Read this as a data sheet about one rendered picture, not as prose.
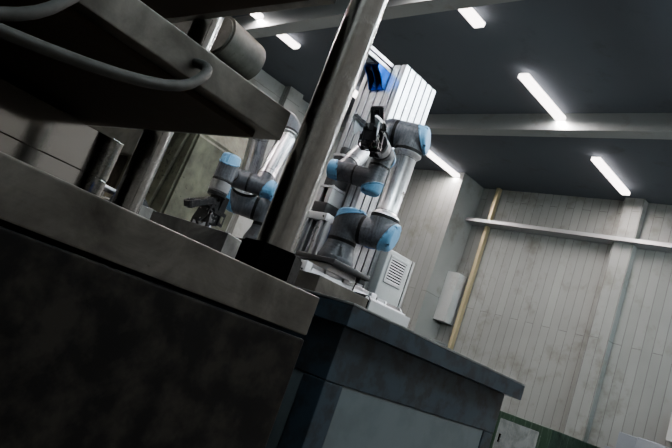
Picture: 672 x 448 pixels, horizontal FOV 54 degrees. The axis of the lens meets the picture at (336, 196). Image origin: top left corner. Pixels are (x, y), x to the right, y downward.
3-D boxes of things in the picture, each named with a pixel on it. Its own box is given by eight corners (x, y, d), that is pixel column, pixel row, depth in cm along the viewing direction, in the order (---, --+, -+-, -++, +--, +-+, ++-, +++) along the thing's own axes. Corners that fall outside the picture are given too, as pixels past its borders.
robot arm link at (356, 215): (332, 240, 269) (343, 209, 272) (362, 249, 264) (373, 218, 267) (324, 232, 258) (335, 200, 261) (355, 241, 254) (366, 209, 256)
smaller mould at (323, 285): (316, 312, 174) (325, 287, 176) (359, 325, 164) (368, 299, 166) (266, 290, 160) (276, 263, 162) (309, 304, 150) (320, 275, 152)
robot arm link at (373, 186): (353, 192, 242) (363, 165, 245) (381, 200, 238) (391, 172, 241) (348, 185, 235) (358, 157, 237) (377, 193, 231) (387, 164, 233)
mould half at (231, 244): (227, 286, 224) (239, 256, 227) (291, 309, 213) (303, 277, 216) (137, 247, 181) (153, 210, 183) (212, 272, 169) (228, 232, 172)
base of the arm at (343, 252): (332, 266, 270) (340, 244, 272) (359, 272, 259) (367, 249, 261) (308, 254, 260) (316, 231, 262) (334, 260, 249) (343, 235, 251)
